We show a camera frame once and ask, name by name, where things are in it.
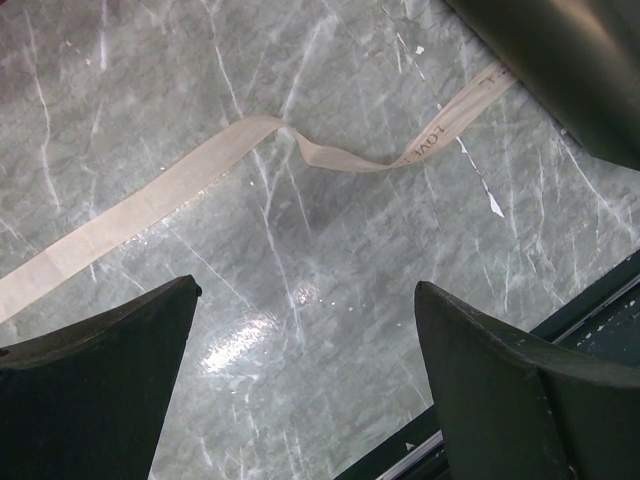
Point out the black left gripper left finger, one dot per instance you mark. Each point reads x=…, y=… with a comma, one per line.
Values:
x=88, y=401

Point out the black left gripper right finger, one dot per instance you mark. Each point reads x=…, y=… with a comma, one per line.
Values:
x=511, y=405

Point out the beige printed ribbon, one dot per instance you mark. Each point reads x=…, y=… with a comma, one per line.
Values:
x=177, y=185

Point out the black wrapping paper cone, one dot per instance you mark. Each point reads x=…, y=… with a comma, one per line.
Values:
x=579, y=59

